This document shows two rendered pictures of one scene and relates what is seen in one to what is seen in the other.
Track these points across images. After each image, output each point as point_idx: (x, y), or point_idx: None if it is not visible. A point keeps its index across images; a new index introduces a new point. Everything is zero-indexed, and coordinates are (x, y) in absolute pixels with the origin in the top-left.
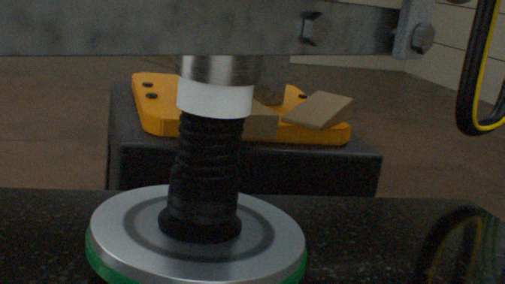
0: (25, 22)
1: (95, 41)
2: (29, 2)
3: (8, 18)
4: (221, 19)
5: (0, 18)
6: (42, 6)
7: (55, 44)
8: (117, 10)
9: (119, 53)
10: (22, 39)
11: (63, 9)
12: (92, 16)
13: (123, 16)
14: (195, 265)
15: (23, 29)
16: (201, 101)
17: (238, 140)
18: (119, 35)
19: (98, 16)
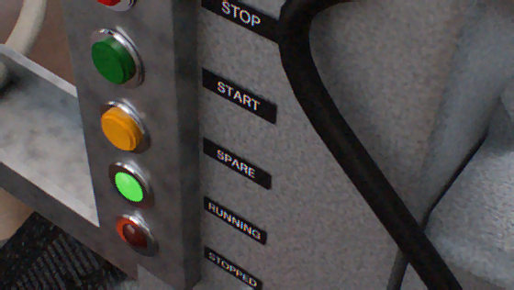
0: (85, 235)
1: (122, 266)
2: (85, 228)
3: (77, 228)
4: None
5: (73, 226)
6: (92, 234)
7: (101, 252)
8: (132, 262)
9: (138, 281)
10: (85, 240)
11: (102, 241)
12: (118, 254)
13: (137, 267)
14: None
15: (84, 237)
16: None
17: None
18: (136, 273)
19: (122, 257)
